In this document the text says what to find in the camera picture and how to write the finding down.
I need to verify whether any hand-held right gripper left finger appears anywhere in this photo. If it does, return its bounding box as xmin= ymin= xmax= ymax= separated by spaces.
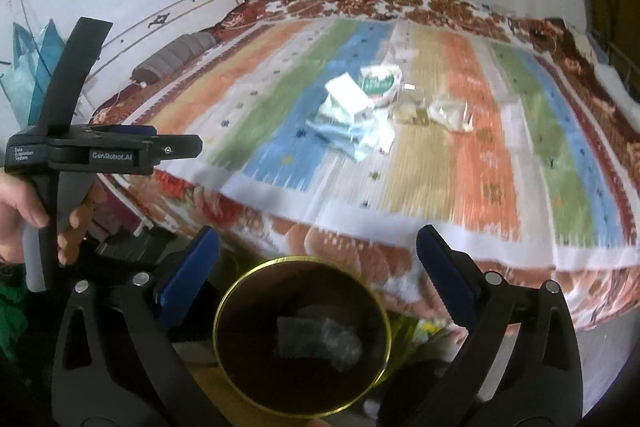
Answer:
xmin=52 ymin=226 xmax=236 ymax=427

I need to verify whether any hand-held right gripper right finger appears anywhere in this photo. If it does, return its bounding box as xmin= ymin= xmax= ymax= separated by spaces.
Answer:
xmin=377 ymin=224 xmax=583 ymax=427

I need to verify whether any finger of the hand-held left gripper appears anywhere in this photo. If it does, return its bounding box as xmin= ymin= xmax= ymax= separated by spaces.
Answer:
xmin=154 ymin=134 xmax=203 ymax=166

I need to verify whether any round brown tin bin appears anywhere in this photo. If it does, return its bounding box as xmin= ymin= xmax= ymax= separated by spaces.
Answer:
xmin=212 ymin=256 xmax=393 ymax=418

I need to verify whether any blue face mask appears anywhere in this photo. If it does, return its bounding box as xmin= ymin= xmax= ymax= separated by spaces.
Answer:
xmin=306 ymin=117 xmax=373 ymax=162

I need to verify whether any white tissue paper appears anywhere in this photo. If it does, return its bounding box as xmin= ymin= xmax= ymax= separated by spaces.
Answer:
xmin=350 ymin=107 xmax=396 ymax=152

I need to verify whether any clear plastic bag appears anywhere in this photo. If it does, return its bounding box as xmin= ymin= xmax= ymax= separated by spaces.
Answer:
xmin=430 ymin=94 xmax=473 ymax=132

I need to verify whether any paper trash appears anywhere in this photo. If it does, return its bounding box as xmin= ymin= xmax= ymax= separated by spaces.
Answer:
xmin=392 ymin=89 xmax=431 ymax=125

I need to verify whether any white carton box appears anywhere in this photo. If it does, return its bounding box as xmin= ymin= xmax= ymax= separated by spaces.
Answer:
xmin=324 ymin=74 xmax=373 ymax=118

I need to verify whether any white green packet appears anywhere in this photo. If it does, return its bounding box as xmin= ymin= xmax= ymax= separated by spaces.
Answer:
xmin=359 ymin=63 xmax=405 ymax=108

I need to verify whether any person's left hand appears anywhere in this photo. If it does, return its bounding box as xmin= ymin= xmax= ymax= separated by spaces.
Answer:
xmin=0 ymin=172 xmax=97 ymax=268

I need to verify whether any yellow green printed cloth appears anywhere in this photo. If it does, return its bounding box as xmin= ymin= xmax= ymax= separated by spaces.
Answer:
xmin=387 ymin=312 xmax=451 ymax=378

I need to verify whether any teal plastic bag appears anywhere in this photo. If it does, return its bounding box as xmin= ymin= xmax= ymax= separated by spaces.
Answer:
xmin=0 ymin=19 xmax=68 ymax=128

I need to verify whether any grey bolster pillow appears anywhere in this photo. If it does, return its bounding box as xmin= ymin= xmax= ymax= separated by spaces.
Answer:
xmin=131 ymin=32 xmax=218 ymax=85

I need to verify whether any striped colourful blanket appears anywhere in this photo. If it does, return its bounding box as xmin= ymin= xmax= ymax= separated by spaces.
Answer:
xmin=97 ymin=14 xmax=638 ymax=270

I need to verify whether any brown floral blanket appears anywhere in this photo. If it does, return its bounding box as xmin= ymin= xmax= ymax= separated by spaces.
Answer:
xmin=90 ymin=0 xmax=640 ymax=333

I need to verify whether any grey plastic wrapper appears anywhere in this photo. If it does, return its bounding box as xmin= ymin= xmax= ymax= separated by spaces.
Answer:
xmin=276 ymin=304 xmax=363 ymax=370

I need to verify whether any white bed headboard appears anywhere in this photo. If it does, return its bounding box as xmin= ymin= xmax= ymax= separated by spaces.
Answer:
xmin=0 ymin=0 xmax=248 ymax=108

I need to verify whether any white cloth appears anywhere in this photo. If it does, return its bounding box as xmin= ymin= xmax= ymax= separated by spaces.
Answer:
xmin=595 ymin=62 xmax=640 ymax=108

